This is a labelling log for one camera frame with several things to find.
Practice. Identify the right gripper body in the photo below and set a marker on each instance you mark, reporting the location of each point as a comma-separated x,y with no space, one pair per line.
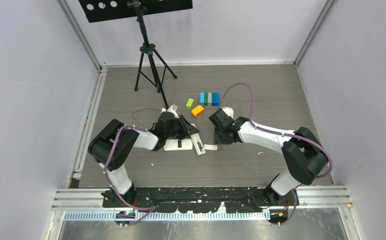
219,138

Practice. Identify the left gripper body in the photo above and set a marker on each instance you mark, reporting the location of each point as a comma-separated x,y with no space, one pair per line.
177,130

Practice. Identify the white air conditioner remote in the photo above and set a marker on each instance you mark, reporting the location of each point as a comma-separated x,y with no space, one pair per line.
196,140

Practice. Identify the white remote with red keypad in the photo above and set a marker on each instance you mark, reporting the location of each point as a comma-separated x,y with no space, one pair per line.
178,145

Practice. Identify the long white battery cover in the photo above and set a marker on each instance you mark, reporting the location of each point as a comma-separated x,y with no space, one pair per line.
210,147

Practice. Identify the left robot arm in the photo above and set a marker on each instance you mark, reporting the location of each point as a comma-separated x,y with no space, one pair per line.
111,147

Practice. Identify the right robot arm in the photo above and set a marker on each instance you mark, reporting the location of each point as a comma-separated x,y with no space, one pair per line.
304,156

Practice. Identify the orange toy brick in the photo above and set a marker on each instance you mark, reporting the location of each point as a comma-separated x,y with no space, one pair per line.
197,111

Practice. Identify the green toy brick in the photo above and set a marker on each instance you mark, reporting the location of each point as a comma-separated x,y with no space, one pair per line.
190,103

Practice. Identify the blue green toy block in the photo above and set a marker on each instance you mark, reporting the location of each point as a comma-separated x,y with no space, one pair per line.
209,99

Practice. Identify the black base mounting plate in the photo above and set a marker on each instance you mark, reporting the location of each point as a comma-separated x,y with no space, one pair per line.
199,200

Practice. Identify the black tripod stand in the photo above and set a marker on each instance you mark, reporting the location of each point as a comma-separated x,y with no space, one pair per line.
149,49

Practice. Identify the black perforated plate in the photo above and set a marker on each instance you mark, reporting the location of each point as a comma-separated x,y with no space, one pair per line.
107,10

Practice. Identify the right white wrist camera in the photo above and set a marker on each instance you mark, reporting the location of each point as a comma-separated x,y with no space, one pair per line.
228,111

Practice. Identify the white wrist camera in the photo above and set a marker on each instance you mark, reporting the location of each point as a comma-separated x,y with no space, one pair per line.
228,111
171,109

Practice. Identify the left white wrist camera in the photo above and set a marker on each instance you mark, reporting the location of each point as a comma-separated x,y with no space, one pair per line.
171,109

